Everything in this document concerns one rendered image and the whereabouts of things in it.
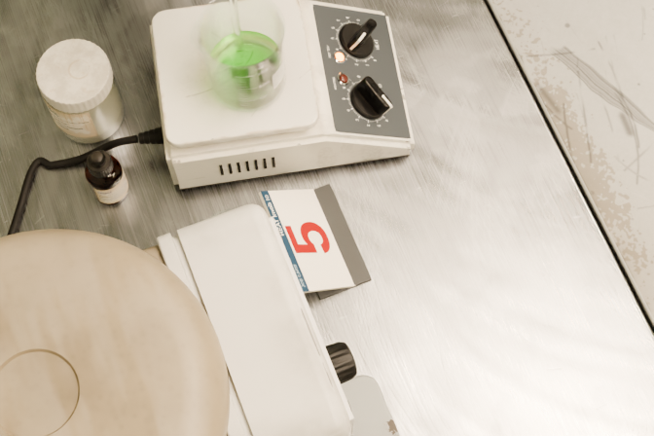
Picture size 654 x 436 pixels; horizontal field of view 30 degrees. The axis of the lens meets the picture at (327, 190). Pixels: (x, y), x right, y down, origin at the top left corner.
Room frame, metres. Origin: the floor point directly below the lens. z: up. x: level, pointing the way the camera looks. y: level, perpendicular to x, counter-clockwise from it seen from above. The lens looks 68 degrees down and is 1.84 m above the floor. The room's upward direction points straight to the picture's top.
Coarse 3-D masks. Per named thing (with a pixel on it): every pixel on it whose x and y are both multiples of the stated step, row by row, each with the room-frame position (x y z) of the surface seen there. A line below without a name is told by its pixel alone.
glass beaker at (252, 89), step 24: (216, 0) 0.46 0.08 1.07; (240, 0) 0.46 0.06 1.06; (264, 0) 0.46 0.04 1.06; (216, 24) 0.45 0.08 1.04; (240, 24) 0.46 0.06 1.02; (264, 24) 0.46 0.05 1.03; (216, 72) 0.41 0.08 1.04; (240, 72) 0.40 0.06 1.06; (264, 72) 0.41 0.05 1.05; (216, 96) 0.42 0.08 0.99; (240, 96) 0.40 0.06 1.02; (264, 96) 0.41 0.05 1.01
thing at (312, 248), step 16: (304, 192) 0.37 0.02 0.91; (288, 208) 0.35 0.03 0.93; (304, 208) 0.35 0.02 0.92; (288, 224) 0.33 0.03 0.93; (304, 224) 0.34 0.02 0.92; (320, 224) 0.34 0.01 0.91; (304, 240) 0.32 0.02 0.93; (320, 240) 0.33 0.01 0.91; (304, 256) 0.31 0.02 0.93; (320, 256) 0.31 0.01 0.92; (336, 256) 0.32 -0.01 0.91; (304, 272) 0.29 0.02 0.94; (320, 272) 0.30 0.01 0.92; (336, 272) 0.30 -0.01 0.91
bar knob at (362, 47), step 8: (352, 24) 0.50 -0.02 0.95; (368, 24) 0.50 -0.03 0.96; (376, 24) 0.50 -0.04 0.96; (344, 32) 0.49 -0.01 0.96; (352, 32) 0.49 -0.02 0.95; (360, 32) 0.49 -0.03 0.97; (368, 32) 0.49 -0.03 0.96; (344, 40) 0.48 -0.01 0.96; (352, 40) 0.48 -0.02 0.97; (360, 40) 0.48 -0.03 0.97; (368, 40) 0.49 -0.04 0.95; (344, 48) 0.48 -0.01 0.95; (352, 48) 0.48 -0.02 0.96; (360, 48) 0.48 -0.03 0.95; (368, 48) 0.48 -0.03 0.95; (360, 56) 0.47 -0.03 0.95
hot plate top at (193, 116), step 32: (288, 0) 0.50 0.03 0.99; (160, 32) 0.48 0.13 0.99; (288, 32) 0.48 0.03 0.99; (160, 64) 0.45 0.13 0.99; (192, 64) 0.45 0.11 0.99; (288, 64) 0.45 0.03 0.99; (192, 96) 0.42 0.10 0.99; (288, 96) 0.42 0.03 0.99; (192, 128) 0.39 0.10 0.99; (224, 128) 0.39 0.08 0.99; (256, 128) 0.39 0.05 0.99; (288, 128) 0.39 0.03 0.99
